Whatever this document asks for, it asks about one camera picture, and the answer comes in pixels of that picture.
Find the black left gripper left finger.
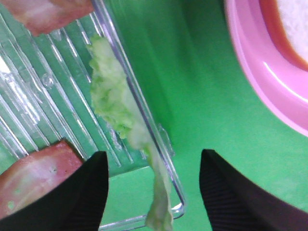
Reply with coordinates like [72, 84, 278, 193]
[0, 151, 109, 231]

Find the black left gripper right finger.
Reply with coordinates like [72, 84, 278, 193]
[199, 149, 308, 231]

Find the bacon strip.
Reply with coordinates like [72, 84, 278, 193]
[0, 140, 84, 218]
[0, 0, 94, 36]

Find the green lettuce leaf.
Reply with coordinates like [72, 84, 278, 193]
[88, 35, 173, 231]

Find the bread slice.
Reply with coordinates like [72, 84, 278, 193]
[259, 0, 308, 71]

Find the green tablecloth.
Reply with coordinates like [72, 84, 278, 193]
[109, 0, 308, 231]

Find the clear left plastic container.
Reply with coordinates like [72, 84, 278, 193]
[0, 0, 186, 231]

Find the pink plate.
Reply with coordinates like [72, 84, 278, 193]
[224, 0, 308, 136]

